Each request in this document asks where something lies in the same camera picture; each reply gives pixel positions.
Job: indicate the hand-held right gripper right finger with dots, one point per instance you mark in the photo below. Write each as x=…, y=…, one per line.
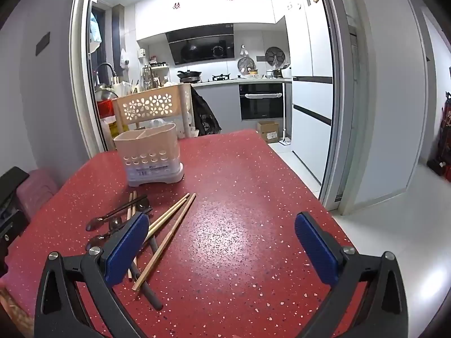
x=315, y=250

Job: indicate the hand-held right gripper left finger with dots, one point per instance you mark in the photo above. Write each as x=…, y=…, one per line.
x=128, y=250

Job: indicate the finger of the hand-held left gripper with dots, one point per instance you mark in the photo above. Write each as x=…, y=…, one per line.
x=10, y=232

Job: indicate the dark spoon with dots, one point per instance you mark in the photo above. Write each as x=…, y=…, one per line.
x=95, y=242
x=93, y=224
x=142, y=204
x=115, y=224

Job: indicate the beige plastic utensil holder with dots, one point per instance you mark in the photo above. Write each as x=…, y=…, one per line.
x=148, y=148

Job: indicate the pink chair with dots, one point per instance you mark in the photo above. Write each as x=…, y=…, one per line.
x=37, y=190

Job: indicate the black flat object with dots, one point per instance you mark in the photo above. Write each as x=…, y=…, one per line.
x=14, y=179

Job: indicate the yellow oil bottle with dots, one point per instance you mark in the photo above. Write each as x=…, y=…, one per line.
x=110, y=126

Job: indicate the cardboard box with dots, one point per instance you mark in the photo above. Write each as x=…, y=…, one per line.
x=267, y=132

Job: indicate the white stick vacuum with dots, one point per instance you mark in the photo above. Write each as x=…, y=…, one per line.
x=283, y=112

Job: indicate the red plastic basket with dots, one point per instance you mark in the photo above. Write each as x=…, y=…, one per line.
x=105, y=109

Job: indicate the black built-in oven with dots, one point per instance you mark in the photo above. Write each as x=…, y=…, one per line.
x=260, y=105

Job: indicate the black plastic bag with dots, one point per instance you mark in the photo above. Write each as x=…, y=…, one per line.
x=206, y=116

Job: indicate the steel bowl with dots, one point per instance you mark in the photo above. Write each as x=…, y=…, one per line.
x=105, y=94

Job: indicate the beige flower-pattern storage cart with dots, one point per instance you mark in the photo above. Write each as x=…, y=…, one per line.
x=176, y=93

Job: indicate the grey lower kitchen cabinets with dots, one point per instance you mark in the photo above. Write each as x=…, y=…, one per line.
x=218, y=105

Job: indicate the seasoning rack with bottles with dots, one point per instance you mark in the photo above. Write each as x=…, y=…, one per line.
x=155, y=75

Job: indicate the white rice cooker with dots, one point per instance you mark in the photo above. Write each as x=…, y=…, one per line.
x=286, y=72

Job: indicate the red fire extinguisher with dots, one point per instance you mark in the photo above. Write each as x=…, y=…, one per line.
x=446, y=119

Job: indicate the black wok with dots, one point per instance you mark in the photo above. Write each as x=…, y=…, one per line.
x=190, y=74

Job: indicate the black kitchen faucet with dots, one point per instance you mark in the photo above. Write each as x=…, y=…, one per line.
x=105, y=64

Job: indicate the white hanging plastic bag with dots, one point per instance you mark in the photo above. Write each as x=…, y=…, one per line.
x=124, y=60

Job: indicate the gas stove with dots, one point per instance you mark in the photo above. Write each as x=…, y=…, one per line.
x=222, y=76

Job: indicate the large round steamer rack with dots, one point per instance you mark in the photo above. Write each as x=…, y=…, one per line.
x=274, y=56

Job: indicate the small round steamer rack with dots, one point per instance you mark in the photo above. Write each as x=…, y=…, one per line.
x=246, y=64

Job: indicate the white refrigerator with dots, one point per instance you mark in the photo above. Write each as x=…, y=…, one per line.
x=310, y=42

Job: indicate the black range hood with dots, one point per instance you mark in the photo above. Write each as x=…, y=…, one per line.
x=201, y=47

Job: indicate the blue hanging cloth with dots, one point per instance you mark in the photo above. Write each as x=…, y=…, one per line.
x=94, y=30

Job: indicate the white upper kitchen cabinets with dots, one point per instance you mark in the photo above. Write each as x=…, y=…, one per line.
x=211, y=10

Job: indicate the dark wall switch panel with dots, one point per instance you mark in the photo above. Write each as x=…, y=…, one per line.
x=43, y=43

